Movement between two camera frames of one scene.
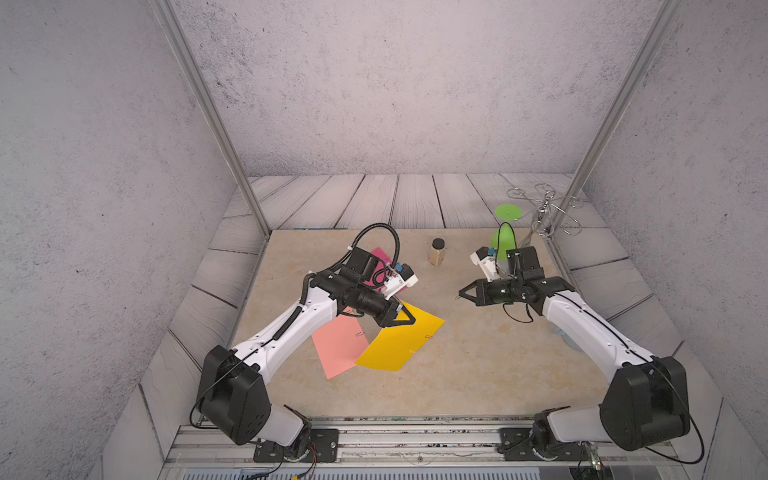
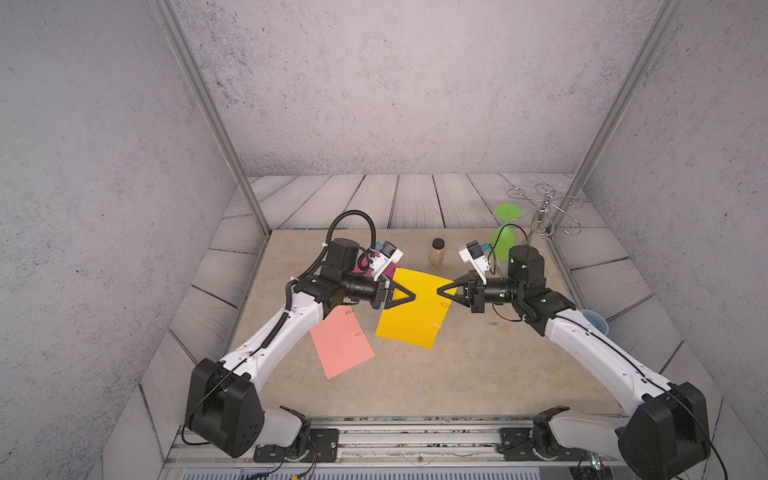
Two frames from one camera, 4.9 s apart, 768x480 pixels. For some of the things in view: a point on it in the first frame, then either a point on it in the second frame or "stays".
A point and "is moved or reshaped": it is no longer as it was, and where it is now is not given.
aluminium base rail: (406, 443) stays
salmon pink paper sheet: (340, 343) stays
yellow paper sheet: (394, 346) is moved or reshaped
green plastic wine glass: (506, 213) stays
